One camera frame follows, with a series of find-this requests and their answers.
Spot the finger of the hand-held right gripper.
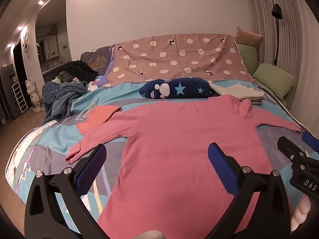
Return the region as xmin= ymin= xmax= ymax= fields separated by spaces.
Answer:
xmin=277 ymin=136 xmax=309 ymax=165
xmin=301 ymin=131 xmax=319 ymax=152

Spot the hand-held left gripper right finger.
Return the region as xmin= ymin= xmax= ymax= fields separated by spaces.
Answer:
xmin=208 ymin=142 xmax=292 ymax=239

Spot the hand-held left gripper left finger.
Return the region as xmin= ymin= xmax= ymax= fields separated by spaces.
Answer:
xmin=24 ymin=143 xmax=107 ymax=239

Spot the pink long-sleeved shirt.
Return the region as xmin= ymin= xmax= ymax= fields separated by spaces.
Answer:
xmin=65 ymin=95 xmax=303 ymax=236

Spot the black clothes pile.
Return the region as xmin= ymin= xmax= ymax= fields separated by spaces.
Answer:
xmin=58 ymin=60 xmax=98 ymax=82

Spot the person's right hand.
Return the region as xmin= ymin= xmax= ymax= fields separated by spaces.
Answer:
xmin=290 ymin=196 xmax=312 ymax=232

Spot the orange folded garment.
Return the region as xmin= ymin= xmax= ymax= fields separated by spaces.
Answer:
xmin=76 ymin=106 xmax=122 ymax=133

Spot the bed with patchwork blue cover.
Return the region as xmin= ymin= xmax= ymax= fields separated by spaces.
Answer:
xmin=5 ymin=33 xmax=319 ymax=239

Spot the green pillow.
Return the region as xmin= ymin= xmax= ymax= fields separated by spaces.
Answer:
xmin=237 ymin=43 xmax=258 ymax=75
xmin=253 ymin=63 xmax=296 ymax=100

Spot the beige folded garment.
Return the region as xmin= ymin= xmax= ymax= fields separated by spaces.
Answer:
xmin=209 ymin=81 xmax=266 ymax=102

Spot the blue-grey blanket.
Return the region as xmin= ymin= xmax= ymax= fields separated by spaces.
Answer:
xmin=42 ymin=81 xmax=88 ymax=123

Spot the navy star-print blanket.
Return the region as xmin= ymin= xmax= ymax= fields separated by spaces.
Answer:
xmin=140 ymin=78 xmax=213 ymax=99

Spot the white cat figurine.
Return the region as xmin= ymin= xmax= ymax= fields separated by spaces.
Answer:
xmin=25 ymin=77 xmax=45 ymax=112

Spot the olive green garment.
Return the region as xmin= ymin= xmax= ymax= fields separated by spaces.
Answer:
xmin=57 ymin=71 xmax=75 ymax=82

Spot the white shelf rack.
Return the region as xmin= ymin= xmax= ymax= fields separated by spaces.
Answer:
xmin=10 ymin=82 xmax=28 ymax=114

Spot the beige pleated curtain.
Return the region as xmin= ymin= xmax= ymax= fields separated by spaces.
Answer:
xmin=248 ymin=0 xmax=317 ymax=130

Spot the purple gold-patterned pillow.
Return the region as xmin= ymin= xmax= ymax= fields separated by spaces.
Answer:
xmin=80 ymin=45 xmax=115 ymax=76

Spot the peach pillow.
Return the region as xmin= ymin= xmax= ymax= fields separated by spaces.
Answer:
xmin=234 ymin=27 xmax=263 ymax=45

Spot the black floor lamp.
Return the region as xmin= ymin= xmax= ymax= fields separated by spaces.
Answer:
xmin=271 ymin=4 xmax=283 ymax=66

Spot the mirrored wall cabinet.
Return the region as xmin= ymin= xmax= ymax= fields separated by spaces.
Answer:
xmin=37 ymin=35 xmax=60 ymax=61

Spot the white wall clock decoration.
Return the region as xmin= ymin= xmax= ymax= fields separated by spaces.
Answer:
xmin=21 ymin=32 xmax=32 ymax=60

